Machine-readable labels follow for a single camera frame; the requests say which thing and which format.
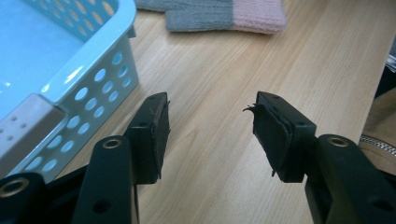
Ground silver braided hose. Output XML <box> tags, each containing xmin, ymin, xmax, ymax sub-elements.
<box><xmin>359</xmin><ymin>133</ymin><xmax>396</xmax><ymax>157</ymax></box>

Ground light blue perforated plastic basket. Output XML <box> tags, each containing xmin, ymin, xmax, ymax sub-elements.
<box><xmin>0</xmin><ymin>0</ymin><xmax>140</xmax><ymax>184</ymax></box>

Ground grey and pink sock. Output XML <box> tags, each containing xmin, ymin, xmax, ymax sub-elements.
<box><xmin>164</xmin><ymin>0</ymin><xmax>288</xmax><ymax>35</ymax></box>

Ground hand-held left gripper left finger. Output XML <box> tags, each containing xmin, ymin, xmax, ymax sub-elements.
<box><xmin>123</xmin><ymin>91</ymin><xmax>171</xmax><ymax>186</ymax></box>

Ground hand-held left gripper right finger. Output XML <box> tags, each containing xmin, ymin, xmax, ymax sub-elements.
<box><xmin>243</xmin><ymin>91</ymin><xmax>318</xmax><ymax>184</ymax></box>

